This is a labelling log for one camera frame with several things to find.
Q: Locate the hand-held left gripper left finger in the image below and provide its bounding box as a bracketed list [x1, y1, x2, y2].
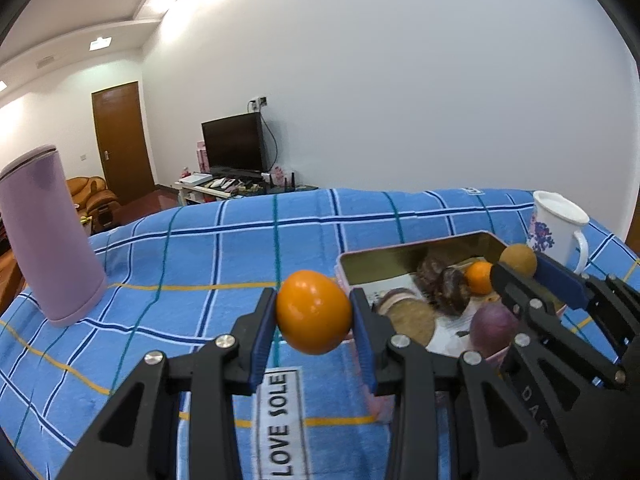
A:
[55, 287, 278, 480]

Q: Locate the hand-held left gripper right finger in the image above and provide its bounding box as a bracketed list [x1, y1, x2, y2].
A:
[349, 287, 576, 480]

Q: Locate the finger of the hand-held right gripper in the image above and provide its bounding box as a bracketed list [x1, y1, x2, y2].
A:
[490, 262, 566, 331]
[536, 252, 640, 356]

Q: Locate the small olive-brown round fruit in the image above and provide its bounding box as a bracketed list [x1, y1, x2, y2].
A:
[499, 243, 538, 277]

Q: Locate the purple beetroot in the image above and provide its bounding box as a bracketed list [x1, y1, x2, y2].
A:
[469, 305, 521, 356]

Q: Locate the small orange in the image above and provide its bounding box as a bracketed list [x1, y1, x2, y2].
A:
[276, 270, 353, 356]

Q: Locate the dark wrinkled passion fruit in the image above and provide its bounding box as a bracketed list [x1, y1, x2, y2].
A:
[432, 266, 473, 317]
[416, 255, 451, 293]

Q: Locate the pink metal tin box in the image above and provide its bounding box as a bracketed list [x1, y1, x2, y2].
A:
[334, 230, 568, 423]

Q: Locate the white floral mug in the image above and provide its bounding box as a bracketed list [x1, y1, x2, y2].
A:
[526, 190, 591, 275]

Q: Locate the printed paper leaflet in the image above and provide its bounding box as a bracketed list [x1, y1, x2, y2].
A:
[365, 280, 501, 356]

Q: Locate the blue checkered blanket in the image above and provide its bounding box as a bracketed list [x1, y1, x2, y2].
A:
[0, 187, 640, 480]

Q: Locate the black router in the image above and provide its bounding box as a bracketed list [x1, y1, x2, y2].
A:
[262, 172, 296, 193]

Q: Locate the white television stand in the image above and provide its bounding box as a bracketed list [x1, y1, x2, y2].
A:
[174, 175, 321, 208]

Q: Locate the black television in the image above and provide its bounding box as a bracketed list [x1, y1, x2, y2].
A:
[201, 112, 266, 173]

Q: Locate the brown leather sofa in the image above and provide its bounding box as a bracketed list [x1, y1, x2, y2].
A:
[66, 176, 121, 236]

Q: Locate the brown wooden door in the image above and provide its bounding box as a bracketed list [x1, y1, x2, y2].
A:
[91, 81, 156, 206]

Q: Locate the purple cylindrical bottle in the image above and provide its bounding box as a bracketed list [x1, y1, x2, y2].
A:
[0, 145, 108, 328]

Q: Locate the black power cable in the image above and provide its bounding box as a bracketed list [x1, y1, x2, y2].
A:
[260, 110, 279, 171]

